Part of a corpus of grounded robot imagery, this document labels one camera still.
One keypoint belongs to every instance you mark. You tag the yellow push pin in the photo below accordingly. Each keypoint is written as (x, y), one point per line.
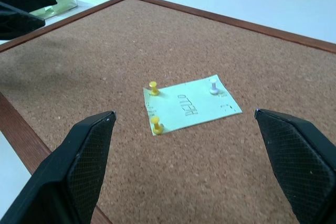
(157, 127)
(154, 89)

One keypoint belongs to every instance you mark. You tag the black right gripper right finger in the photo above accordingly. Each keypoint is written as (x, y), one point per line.
(302, 169)

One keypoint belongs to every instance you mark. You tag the white push pin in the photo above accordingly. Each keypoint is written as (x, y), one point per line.
(214, 87)

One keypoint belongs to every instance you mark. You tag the green paper note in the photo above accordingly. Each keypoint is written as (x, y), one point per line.
(202, 111)

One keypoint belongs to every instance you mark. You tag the cork board with wooden frame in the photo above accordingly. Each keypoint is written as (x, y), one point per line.
(183, 171)

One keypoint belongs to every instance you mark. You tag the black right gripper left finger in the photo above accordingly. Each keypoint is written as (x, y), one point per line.
(78, 176)

